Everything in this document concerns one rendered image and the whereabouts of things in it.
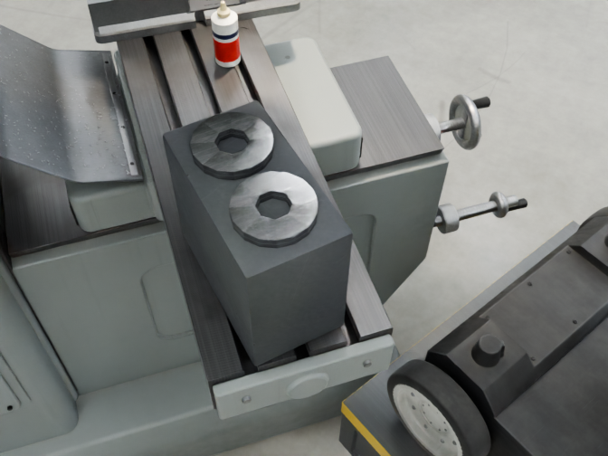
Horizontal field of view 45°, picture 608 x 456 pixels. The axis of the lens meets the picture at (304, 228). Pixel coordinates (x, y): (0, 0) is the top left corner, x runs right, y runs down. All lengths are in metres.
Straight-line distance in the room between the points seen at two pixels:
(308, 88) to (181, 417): 0.75
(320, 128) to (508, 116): 1.34
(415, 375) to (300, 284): 0.51
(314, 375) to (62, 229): 0.57
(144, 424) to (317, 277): 0.93
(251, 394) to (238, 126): 0.31
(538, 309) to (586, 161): 1.17
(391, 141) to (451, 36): 1.45
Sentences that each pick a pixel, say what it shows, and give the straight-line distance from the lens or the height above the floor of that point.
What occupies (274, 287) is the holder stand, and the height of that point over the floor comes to 1.06.
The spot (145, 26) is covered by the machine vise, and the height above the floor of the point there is 0.92.
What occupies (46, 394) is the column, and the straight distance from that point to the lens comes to 1.53.
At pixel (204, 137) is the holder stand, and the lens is 0.80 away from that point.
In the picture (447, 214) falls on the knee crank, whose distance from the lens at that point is 1.51.
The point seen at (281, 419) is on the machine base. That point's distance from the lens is 1.70.
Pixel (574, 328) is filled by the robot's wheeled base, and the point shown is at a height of 0.59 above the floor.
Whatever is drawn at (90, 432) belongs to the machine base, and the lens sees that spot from 1.65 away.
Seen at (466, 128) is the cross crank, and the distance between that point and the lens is 1.56.
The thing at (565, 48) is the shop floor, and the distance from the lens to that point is 2.84.
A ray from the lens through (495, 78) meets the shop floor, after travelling 2.64.
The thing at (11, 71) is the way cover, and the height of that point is 0.91.
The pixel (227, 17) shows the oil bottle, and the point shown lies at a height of 0.99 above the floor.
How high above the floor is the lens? 1.67
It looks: 53 degrees down
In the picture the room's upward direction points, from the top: 1 degrees clockwise
